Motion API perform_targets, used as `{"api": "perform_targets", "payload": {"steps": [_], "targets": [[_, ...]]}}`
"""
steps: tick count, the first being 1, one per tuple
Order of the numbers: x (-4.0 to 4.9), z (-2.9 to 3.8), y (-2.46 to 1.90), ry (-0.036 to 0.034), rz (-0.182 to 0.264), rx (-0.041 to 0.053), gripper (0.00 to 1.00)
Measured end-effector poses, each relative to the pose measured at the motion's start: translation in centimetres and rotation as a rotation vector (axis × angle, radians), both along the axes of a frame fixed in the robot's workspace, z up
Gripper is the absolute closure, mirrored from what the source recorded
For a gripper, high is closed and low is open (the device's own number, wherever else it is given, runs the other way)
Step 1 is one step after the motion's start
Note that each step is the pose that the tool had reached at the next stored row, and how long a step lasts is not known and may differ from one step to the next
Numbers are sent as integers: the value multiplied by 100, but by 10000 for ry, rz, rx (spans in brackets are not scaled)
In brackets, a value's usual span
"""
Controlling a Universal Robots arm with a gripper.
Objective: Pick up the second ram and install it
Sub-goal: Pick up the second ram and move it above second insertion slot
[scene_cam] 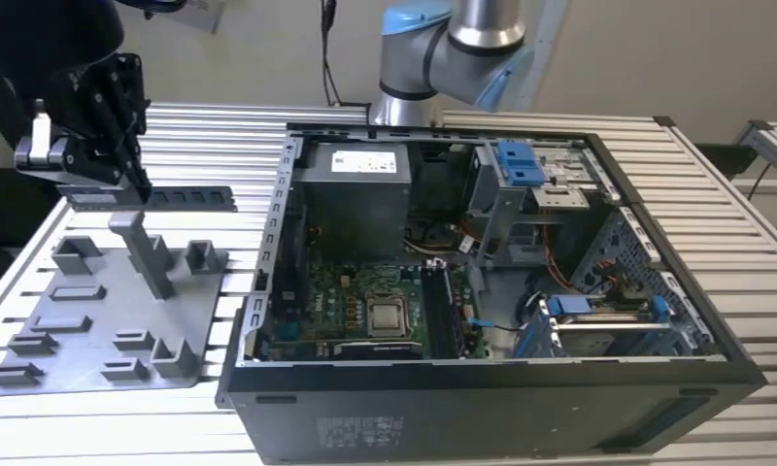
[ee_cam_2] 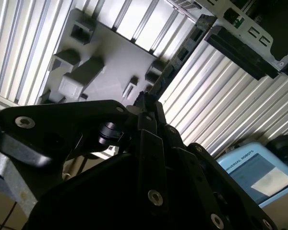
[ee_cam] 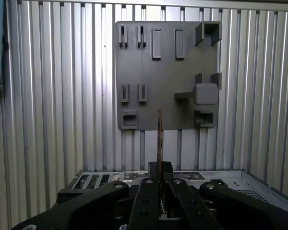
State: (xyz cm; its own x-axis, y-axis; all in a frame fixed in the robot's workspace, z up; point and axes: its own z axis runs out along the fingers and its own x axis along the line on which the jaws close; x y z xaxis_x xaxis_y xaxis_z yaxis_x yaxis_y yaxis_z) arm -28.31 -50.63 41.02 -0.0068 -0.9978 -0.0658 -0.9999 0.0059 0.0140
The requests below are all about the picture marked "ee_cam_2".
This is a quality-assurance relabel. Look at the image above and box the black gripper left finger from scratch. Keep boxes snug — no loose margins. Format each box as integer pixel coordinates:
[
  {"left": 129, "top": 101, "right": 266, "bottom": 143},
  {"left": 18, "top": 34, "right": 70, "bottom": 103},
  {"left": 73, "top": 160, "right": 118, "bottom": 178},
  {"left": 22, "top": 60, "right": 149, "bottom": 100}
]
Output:
[{"left": 0, "top": 92, "right": 170, "bottom": 230}]

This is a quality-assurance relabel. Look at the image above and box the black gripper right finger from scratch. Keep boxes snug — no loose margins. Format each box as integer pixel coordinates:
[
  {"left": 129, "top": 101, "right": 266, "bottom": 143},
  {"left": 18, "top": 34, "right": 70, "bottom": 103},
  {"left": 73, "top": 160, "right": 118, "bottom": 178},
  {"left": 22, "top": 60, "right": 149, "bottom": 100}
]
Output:
[{"left": 147, "top": 95, "right": 279, "bottom": 230}]

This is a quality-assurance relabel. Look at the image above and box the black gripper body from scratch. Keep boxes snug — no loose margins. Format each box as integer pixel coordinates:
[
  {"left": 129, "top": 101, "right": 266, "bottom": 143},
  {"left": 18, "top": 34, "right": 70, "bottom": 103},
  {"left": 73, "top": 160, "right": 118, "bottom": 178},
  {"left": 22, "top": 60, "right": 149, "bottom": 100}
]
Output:
[{"left": 23, "top": 152, "right": 149, "bottom": 230}]

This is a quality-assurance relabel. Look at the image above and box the dark RAM stick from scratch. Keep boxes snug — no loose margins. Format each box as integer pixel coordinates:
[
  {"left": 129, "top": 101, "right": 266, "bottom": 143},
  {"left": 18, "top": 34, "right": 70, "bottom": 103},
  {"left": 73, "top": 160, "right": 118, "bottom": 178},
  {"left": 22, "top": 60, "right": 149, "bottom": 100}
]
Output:
[{"left": 144, "top": 13, "right": 218, "bottom": 104}]

